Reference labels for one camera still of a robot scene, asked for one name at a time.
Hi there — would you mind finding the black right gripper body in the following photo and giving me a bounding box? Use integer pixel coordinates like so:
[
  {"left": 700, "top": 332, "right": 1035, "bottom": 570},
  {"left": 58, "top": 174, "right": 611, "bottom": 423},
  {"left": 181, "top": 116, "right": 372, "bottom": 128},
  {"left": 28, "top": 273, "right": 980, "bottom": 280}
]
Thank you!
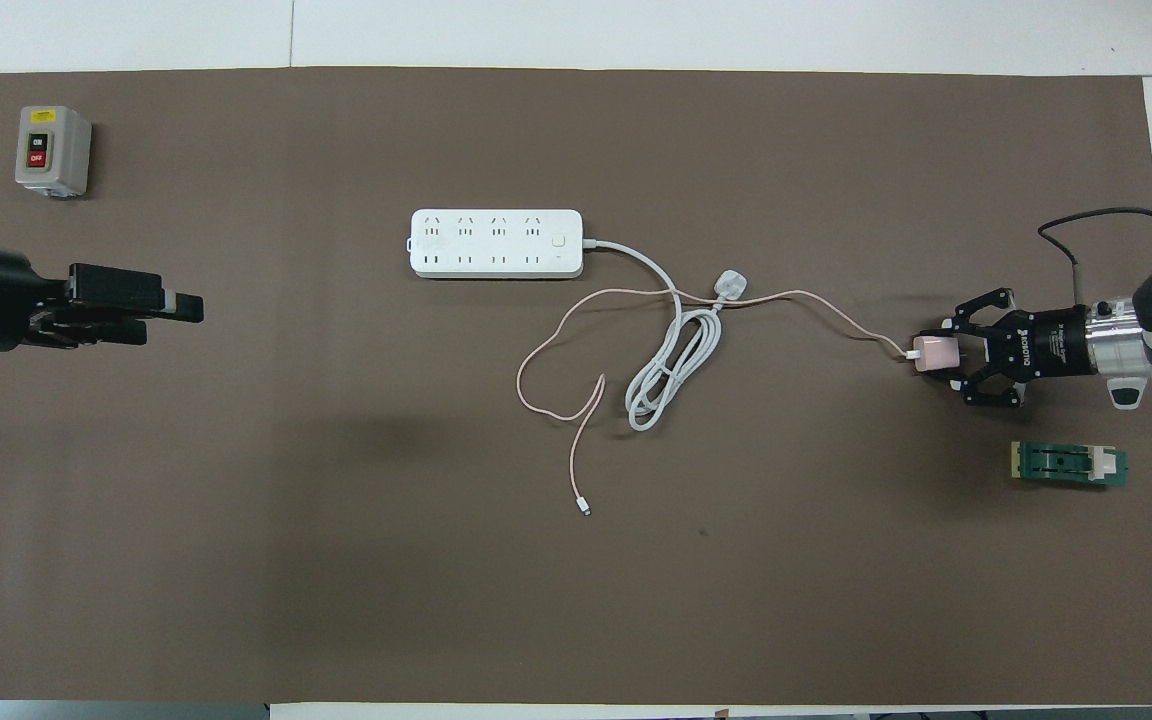
[{"left": 1011, "top": 305, "right": 1099, "bottom": 381}]

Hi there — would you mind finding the pink charger block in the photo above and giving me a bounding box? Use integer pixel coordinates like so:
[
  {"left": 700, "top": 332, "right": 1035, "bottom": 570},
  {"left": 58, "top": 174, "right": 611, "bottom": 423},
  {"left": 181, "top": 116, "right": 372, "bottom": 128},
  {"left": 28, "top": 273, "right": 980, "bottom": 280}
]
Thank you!
[{"left": 911, "top": 336, "right": 959, "bottom": 375}]

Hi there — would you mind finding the white power strip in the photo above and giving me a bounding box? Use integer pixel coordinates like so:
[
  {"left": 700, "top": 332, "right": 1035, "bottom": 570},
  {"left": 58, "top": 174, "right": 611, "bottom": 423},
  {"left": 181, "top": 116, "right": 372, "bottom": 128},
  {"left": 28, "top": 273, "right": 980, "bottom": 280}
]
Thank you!
[{"left": 408, "top": 208, "right": 585, "bottom": 280}]

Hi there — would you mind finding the brown table mat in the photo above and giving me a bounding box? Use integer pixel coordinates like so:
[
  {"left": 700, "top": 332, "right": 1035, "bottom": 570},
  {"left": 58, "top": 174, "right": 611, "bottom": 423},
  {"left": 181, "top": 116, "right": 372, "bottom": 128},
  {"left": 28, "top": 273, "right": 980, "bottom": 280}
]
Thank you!
[{"left": 0, "top": 66, "right": 1152, "bottom": 706}]

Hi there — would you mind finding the green knife switch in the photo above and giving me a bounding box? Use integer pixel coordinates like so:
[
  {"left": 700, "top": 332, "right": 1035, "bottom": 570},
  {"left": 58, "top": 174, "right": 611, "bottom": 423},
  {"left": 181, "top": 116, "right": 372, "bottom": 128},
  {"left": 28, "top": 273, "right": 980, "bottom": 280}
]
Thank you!
[{"left": 1010, "top": 440, "right": 1129, "bottom": 491}]

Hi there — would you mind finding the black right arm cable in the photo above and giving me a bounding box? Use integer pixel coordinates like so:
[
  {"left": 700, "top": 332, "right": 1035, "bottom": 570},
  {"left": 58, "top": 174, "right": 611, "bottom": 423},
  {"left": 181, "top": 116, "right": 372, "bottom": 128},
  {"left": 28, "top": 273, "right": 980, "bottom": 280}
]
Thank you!
[{"left": 1038, "top": 207, "right": 1152, "bottom": 303}]

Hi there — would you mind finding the grey push button switch box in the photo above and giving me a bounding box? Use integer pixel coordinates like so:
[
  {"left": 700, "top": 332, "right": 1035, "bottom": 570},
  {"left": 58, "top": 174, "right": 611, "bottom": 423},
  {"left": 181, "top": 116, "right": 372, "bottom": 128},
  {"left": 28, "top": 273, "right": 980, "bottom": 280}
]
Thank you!
[{"left": 15, "top": 105, "right": 93, "bottom": 199}]

